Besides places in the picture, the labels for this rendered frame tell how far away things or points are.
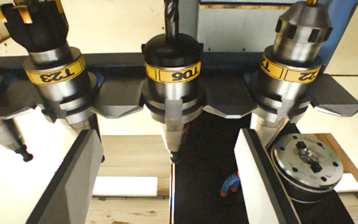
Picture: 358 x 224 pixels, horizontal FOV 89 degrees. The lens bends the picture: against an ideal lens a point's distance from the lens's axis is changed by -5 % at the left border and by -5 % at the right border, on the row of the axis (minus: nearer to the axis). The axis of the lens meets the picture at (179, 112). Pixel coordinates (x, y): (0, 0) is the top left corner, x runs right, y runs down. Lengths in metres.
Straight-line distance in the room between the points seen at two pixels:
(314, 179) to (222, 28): 0.53
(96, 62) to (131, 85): 0.06
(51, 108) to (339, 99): 0.29
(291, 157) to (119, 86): 0.43
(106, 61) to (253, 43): 0.62
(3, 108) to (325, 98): 0.32
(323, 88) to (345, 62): 1.36
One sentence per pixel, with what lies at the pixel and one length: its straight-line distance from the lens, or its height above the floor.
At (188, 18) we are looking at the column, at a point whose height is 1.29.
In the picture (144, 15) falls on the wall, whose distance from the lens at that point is 1.14.
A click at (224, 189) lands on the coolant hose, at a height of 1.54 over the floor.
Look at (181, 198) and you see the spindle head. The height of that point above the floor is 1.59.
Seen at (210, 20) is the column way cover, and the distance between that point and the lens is 0.72.
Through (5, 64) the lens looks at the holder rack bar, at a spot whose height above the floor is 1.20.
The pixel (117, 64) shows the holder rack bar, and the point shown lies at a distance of 0.24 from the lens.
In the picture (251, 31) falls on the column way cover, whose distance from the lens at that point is 0.77.
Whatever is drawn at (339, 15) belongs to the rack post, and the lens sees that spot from 0.26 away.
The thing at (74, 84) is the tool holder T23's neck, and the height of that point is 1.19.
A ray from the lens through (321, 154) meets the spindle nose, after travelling 0.57.
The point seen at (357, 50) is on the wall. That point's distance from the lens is 1.61.
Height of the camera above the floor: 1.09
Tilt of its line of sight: 41 degrees up
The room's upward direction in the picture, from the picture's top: 180 degrees clockwise
